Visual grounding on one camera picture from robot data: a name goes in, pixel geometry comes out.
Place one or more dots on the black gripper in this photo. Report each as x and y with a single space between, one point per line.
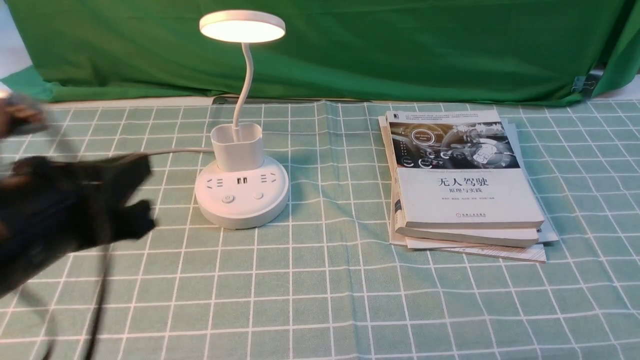
50 209

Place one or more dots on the white desk lamp with sockets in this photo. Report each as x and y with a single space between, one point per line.
242 188

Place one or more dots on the green checkered tablecloth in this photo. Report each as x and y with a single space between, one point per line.
323 282

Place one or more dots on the top book with car cover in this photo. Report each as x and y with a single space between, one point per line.
465 192

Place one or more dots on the green backdrop cloth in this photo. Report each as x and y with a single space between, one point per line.
478 51

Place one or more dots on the bottom book in stack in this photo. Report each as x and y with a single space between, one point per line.
534 253

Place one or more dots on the metal binder clip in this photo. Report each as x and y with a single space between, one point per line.
584 84

